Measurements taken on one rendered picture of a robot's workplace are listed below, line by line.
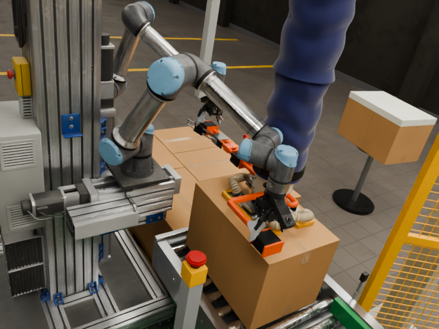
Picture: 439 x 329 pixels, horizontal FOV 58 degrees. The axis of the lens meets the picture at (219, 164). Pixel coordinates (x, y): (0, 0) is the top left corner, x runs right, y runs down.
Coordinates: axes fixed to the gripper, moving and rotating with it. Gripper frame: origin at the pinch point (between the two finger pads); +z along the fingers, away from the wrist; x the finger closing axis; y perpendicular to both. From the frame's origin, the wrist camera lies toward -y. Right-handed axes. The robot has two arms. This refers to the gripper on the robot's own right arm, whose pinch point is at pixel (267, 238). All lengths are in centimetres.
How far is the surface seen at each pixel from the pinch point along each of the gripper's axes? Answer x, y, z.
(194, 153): -56, 149, 55
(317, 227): -40.7, 11.0, 14.8
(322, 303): -48, -1, 55
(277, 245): -1.6, -4.2, 0.0
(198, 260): 25.1, 4.1, 5.8
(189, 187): -32, 109, 55
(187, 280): 27.9, 4.6, 14.5
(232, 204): 0.5, 22.3, 0.7
